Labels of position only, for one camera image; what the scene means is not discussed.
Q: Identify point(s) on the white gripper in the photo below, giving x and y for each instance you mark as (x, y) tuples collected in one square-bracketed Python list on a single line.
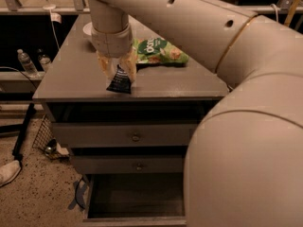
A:
[(111, 43)]

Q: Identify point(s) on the dark blue rxbar wrapper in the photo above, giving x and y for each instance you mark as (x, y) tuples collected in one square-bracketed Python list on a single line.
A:
[(120, 83)]

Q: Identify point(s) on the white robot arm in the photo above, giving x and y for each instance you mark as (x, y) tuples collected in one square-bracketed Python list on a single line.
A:
[(244, 162)]

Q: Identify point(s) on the grey top drawer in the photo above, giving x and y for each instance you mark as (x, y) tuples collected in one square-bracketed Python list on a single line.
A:
[(96, 135)]

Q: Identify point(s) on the grey drawer cabinet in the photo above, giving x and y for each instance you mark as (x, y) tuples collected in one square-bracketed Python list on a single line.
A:
[(74, 91)]

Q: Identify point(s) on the grey middle drawer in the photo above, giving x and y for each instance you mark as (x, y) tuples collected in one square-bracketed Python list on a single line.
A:
[(128, 164)]

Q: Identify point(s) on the grey open bottom drawer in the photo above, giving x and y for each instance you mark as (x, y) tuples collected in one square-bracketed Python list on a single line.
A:
[(135, 200)]

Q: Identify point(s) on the green snack bag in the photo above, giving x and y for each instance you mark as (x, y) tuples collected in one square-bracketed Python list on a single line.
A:
[(158, 51)]

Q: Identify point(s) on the white ceramic bowl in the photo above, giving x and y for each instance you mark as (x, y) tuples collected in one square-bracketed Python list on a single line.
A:
[(87, 29)]

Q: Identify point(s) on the clear plastic water bottle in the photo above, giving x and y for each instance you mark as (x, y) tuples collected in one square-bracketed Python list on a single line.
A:
[(27, 63)]

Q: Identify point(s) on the black pole stand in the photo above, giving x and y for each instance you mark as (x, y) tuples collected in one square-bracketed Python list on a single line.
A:
[(22, 134)]

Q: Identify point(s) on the white shoe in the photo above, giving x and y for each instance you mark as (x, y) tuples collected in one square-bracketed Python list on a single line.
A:
[(9, 172)]

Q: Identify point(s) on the wooden ladder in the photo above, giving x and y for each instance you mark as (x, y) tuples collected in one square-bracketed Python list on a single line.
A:
[(291, 12)]

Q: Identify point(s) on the black wire basket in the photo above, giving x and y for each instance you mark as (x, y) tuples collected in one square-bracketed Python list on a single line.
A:
[(46, 142)]

